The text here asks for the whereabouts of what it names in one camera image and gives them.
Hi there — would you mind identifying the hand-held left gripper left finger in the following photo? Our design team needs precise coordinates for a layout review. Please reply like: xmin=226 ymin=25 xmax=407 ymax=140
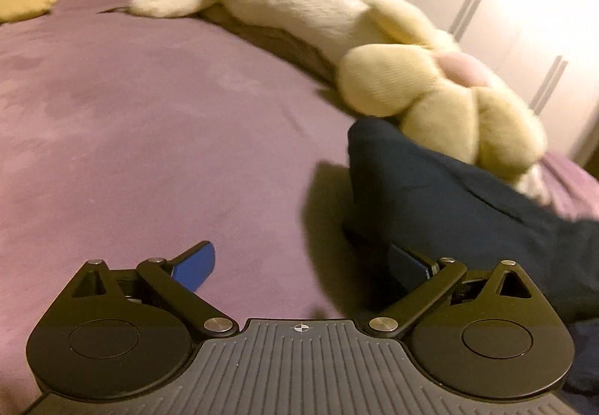
xmin=72 ymin=241 xmax=238 ymax=337

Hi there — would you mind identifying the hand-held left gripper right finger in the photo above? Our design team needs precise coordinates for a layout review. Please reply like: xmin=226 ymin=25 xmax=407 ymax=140
xmin=368 ymin=244 xmax=535 ymax=340

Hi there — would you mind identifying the dark navy garment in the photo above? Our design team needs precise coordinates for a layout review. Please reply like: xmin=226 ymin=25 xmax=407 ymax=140
xmin=343 ymin=118 xmax=599 ymax=397

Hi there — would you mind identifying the purple bed blanket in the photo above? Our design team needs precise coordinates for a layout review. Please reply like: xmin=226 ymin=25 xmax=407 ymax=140
xmin=0 ymin=0 xmax=599 ymax=415

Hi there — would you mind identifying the large cream plush bunny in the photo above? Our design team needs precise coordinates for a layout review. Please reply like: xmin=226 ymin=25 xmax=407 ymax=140
xmin=128 ymin=0 xmax=553 ymax=205

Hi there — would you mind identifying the white wardrobe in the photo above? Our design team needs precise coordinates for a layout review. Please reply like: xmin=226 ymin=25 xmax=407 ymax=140
xmin=331 ymin=0 xmax=599 ymax=165

